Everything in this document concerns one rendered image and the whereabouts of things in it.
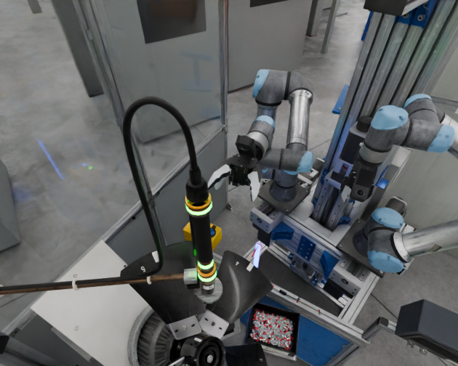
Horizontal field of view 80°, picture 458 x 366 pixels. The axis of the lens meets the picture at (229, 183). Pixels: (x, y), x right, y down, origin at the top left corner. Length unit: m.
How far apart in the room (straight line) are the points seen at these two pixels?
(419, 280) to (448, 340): 1.70
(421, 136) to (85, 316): 1.09
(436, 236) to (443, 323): 0.27
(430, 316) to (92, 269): 1.09
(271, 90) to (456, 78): 1.29
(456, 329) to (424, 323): 0.09
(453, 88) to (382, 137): 1.39
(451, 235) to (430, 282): 1.76
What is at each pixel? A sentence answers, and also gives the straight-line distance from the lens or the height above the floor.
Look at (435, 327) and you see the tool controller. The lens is 1.16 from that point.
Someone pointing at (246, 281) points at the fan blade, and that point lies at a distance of 1.07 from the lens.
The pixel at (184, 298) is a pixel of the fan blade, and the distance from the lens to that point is 0.90.
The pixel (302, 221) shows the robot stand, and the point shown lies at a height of 0.95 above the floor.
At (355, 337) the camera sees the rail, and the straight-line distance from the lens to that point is 1.46.
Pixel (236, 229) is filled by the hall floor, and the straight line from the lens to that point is 2.63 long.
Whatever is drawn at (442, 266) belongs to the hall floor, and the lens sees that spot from 3.04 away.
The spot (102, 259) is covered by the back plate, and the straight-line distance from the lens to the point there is 1.04.
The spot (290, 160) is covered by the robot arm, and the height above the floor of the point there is 1.56.
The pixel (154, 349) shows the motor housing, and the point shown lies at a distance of 1.04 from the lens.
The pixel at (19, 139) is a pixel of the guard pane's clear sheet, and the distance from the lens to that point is 1.08.
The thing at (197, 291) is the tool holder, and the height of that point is 1.48.
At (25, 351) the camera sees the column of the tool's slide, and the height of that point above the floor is 1.02.
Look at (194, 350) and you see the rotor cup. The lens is 0.93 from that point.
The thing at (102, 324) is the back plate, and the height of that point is 1.21.
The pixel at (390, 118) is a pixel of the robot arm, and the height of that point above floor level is 1.78.
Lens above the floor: 2.16
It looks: 46 degrees down
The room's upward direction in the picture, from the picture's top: straight up
